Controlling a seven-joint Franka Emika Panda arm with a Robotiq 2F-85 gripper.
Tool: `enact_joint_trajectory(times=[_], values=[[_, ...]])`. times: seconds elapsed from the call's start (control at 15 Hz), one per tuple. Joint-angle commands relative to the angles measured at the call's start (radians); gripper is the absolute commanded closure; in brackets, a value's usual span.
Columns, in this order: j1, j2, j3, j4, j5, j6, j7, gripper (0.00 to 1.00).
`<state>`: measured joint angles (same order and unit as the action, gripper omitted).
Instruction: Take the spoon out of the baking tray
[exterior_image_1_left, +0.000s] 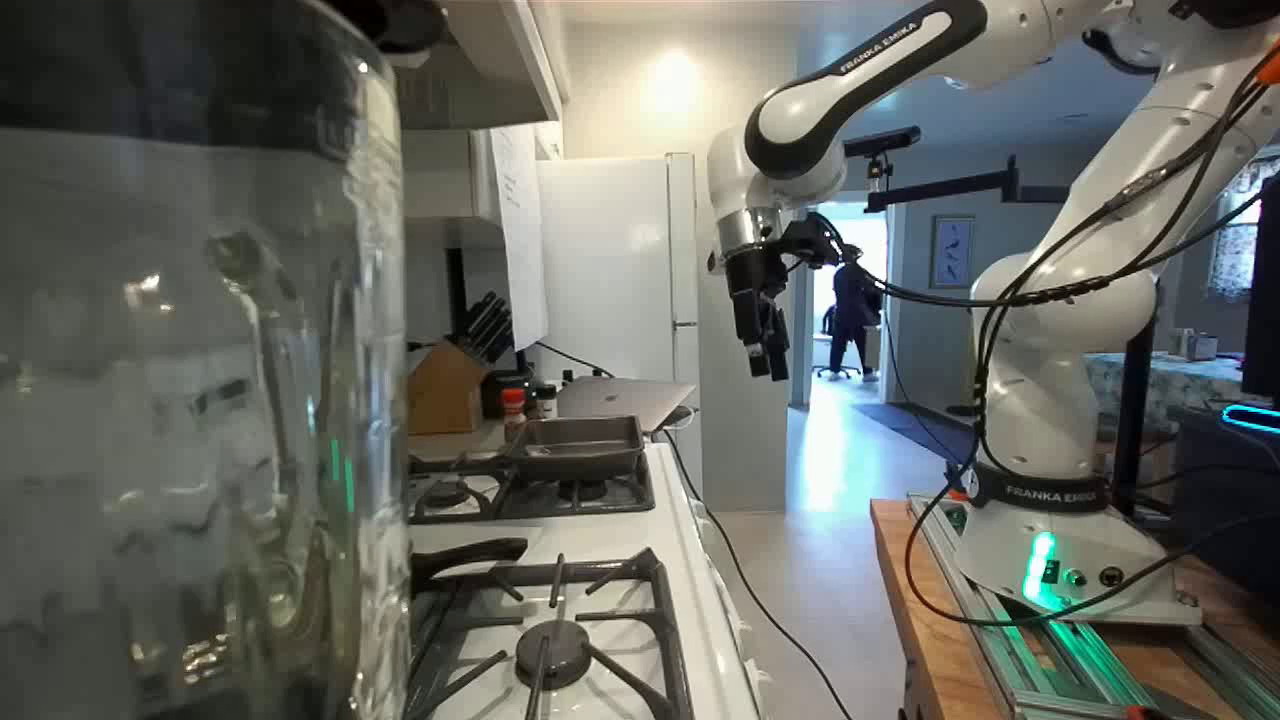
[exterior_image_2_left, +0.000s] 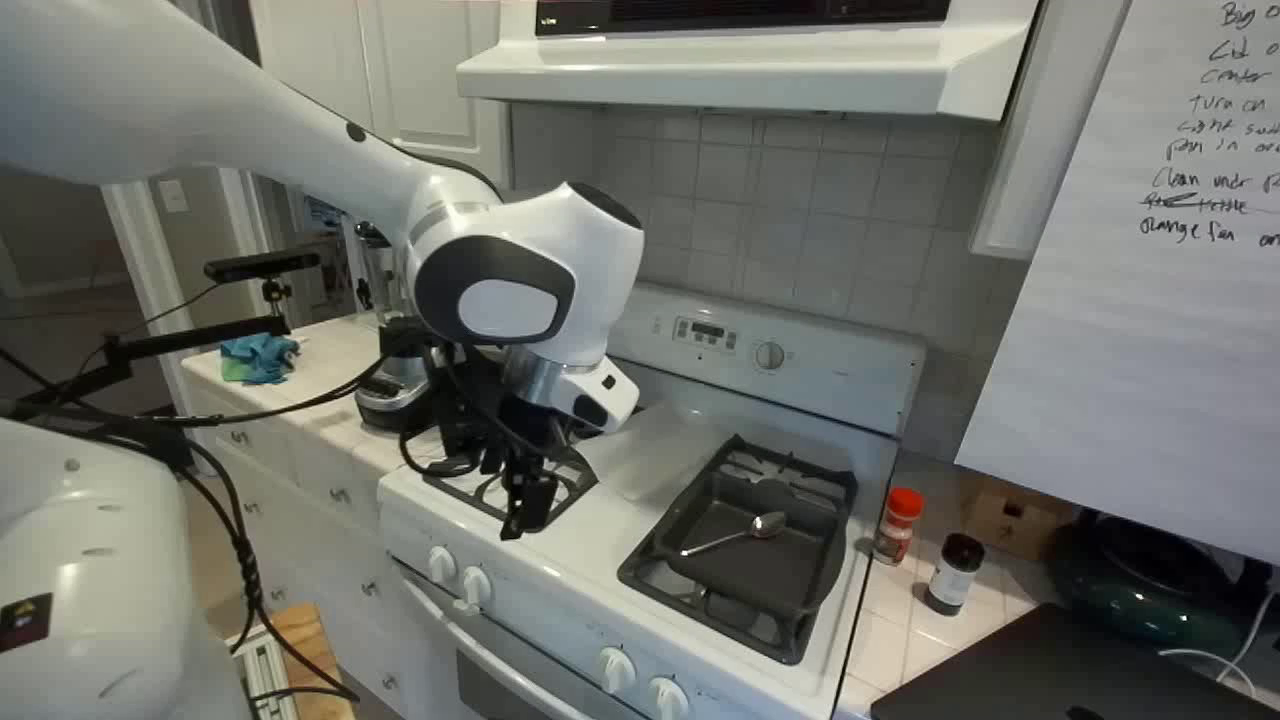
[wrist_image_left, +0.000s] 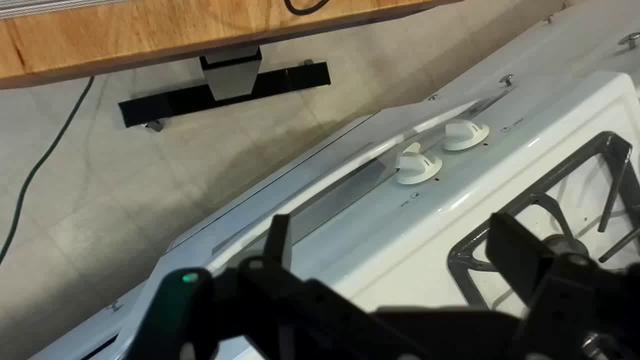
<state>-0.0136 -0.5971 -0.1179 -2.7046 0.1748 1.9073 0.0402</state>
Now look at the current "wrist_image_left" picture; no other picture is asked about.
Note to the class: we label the white stove knob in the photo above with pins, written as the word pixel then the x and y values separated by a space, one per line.
pixel 464 134
pixel 419 168

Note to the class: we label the black burner grate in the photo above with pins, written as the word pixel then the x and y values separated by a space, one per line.
pixel 533 193

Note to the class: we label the black table foot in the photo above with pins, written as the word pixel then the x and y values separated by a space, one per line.
pixel 281 80

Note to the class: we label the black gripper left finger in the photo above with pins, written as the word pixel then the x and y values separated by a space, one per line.
pixel 193 313

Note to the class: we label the wooden table top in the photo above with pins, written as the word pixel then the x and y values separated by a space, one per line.
pixel 133 33

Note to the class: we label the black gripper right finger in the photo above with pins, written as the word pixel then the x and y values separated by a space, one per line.
pixel 573 306

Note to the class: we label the white gas stove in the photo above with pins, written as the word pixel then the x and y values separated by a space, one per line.
pixel 401 240

